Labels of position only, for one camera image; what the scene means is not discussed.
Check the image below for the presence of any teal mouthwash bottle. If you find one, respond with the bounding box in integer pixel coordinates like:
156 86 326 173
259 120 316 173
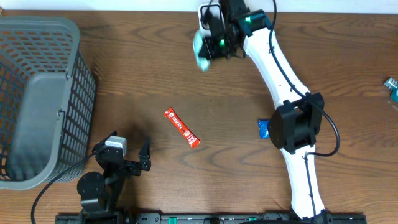
384 77 398 103

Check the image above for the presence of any mint green wipes pack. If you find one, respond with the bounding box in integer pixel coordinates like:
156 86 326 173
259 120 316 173
193 30 210 72

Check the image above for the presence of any blue Oreo cookie pack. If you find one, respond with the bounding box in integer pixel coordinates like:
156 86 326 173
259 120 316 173
257 119 269 139

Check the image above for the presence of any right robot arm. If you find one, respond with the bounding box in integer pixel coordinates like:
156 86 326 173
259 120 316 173
193 1 325 223

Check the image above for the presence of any white barcode scanner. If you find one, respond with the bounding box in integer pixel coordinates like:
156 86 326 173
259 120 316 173
198 3 224 35

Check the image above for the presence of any grey plastic basket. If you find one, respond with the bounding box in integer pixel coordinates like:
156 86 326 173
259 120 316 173
1 16 96 190

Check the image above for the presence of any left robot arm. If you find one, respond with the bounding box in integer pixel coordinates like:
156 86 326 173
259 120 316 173
77 131 151 223

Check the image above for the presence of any red Nescafe stick sachet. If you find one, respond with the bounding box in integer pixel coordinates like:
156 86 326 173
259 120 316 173
164 108 201 148

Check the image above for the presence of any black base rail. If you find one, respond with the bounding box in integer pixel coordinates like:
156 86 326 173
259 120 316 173
55 212 367 224

